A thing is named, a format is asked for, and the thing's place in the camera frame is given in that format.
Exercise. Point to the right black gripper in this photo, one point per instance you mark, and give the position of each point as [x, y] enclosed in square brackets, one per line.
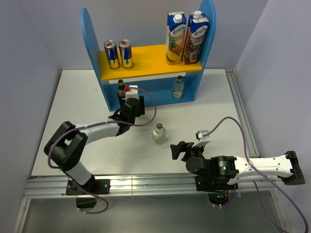
[182, 146]

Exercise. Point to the energy drink can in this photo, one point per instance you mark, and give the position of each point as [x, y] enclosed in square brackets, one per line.
[126, 54]
[110, 48]

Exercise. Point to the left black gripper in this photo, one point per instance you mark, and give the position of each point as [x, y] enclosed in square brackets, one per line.
[141, 110]

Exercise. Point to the clear glass bottle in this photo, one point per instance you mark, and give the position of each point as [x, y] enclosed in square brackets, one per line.
[159, 134]
[178, 87]

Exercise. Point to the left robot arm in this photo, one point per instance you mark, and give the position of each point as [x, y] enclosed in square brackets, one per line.
[68, 142]

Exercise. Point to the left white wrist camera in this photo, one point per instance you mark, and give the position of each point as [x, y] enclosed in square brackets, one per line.
[131, 92]

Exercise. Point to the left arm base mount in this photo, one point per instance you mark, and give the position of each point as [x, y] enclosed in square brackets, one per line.
[88, 195]

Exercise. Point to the pineapple juice carton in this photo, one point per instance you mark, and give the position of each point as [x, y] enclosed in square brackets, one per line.
[175, 34]

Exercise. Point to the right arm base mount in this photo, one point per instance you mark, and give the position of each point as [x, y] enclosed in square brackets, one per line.
[218, 191]

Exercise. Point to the green glass bottle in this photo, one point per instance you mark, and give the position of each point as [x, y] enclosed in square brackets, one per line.
[121, 92]

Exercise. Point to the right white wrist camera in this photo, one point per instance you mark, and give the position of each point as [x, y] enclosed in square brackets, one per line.
[202, 138]

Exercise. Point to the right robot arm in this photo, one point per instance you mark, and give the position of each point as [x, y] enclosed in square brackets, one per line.
[285, 168]

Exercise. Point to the blue and yellow shelf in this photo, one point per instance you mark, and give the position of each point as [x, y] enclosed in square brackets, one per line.
[150, 71]

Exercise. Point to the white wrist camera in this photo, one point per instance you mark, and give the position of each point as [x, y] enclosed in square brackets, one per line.
[131, 92]
[202, 138]

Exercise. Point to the aluminium rail frame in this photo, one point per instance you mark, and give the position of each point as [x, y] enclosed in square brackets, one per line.
[150, 192]

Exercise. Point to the berry juice carton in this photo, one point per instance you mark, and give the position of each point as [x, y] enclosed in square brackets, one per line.
[197, 28]

